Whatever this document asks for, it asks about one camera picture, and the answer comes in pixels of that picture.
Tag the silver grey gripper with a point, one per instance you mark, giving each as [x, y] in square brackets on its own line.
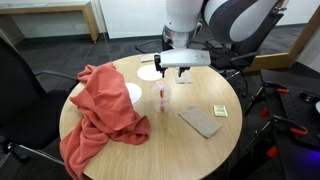
[182, 58]

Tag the red marker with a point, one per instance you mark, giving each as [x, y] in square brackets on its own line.
[161, 91]

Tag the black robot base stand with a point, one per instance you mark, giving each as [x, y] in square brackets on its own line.
[298, 155]

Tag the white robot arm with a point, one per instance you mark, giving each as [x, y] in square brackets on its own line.
[230, 21]

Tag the clear plastic cup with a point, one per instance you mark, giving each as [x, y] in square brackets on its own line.
[156, 98]

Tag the white round plate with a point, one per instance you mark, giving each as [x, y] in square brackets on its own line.
[149, 73]

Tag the brown napkin far left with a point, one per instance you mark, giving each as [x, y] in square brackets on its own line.
[146, 57]

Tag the white plate under cloth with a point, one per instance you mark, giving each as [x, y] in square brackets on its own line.
[135, 92]

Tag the black office chair far middle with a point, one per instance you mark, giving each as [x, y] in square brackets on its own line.
[156, 44]

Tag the black office chair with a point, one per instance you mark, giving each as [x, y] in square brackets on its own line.
[241, 55]
[156, 44]
[29, 115]

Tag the round wooden table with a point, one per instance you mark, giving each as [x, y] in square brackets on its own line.
[175, 150]

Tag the small green sticky pad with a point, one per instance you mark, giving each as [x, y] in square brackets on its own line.
[220, 111]

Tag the red fleece cloth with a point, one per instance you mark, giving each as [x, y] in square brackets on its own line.
[107, 113]

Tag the black office chair far right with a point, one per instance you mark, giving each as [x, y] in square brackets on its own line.
[241, 55]

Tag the black office chair left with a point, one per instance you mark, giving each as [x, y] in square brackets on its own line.
[29, 115]

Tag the wooden bench table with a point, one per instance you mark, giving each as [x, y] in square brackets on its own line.
[85, 7]

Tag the orange handled clamp upper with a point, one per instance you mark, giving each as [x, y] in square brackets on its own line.
[259, 96]

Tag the orange handled clamp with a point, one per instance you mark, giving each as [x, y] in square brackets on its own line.
[259, 96]
[265, 139]

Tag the orange handled clamp lower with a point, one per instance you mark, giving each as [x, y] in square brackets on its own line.
[265, 139]

